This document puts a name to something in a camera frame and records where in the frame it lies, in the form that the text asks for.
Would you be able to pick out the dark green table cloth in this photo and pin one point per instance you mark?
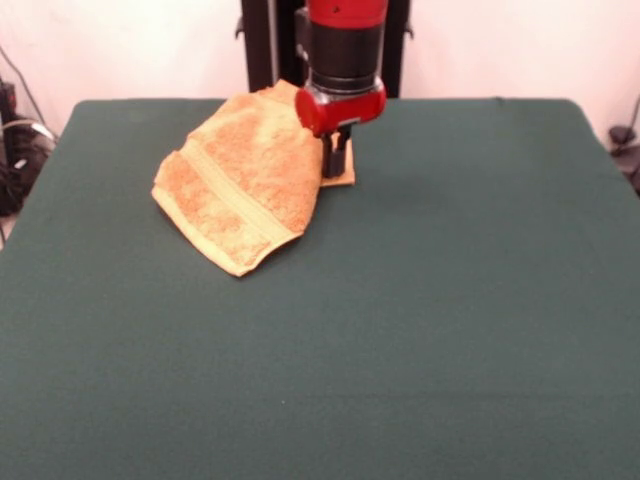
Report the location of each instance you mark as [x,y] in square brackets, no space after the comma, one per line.
[400,300]

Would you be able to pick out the tan terry towel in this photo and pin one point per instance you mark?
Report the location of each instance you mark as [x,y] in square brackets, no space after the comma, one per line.
[240,165]

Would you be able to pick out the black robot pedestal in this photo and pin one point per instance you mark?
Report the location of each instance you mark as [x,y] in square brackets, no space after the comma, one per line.
[260,45]

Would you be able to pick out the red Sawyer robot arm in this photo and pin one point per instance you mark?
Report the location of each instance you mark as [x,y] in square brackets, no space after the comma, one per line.
[345,45]

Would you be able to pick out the black plug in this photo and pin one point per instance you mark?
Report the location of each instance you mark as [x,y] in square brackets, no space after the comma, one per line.
[621,135]

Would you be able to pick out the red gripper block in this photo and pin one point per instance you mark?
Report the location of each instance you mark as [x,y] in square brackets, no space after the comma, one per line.
[345,112]

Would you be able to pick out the black upright power strip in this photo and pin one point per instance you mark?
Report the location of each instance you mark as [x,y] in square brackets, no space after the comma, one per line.
[7,97]

